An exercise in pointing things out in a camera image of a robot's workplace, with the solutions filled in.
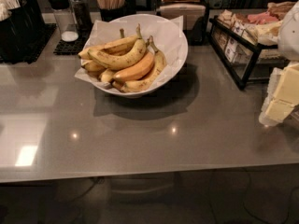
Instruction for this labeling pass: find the orange ripe banana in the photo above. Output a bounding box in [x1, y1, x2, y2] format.
[113, 51, 154, 83]

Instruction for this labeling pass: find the top spotted yellow banana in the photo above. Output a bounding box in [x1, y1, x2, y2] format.
[88, 25, 147, 71]

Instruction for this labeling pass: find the lower middle yellow banana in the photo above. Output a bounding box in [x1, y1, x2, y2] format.
[99, 69, 115, 83]

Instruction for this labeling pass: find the left small yellow banana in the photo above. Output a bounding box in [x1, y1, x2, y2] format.
[81, 60, 106, 72]

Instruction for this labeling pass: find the black wire rack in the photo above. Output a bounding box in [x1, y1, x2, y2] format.
[208, 16, 289, 90]

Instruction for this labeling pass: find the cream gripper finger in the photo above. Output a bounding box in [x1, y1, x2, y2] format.
[259, 98, 295, 126]
[274, 63, 299, 105]

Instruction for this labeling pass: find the glass sugar shaker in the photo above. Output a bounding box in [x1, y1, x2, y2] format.
[48, 0, 78, 42]

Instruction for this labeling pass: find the back yellow banana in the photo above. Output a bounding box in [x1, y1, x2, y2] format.
[78, 28, 138, 60]

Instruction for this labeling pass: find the white bowl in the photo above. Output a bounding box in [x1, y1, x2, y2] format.
[81, 13, 189, 99]

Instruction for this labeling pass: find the cup of wooden stirrers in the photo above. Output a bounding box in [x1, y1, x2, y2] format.
[96, 0, 125, 21]

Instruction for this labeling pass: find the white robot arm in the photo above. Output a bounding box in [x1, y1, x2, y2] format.
[259, 1, 299, 126]

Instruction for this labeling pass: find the front right spotted banana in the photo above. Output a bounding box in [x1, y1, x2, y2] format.
[121, 36, 166, 93]

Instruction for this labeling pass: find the black container of packets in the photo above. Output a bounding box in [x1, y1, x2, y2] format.
[0, 0, 45, 59]

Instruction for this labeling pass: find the white paper liner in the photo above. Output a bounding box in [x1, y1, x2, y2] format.
[74, 15, 185, 90]

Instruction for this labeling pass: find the large black rubber mat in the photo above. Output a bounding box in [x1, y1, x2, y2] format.
[0, 23, 56, 64]

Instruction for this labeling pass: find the dark pepper shaker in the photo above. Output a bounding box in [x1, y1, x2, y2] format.
[70, 0, 93, 31]

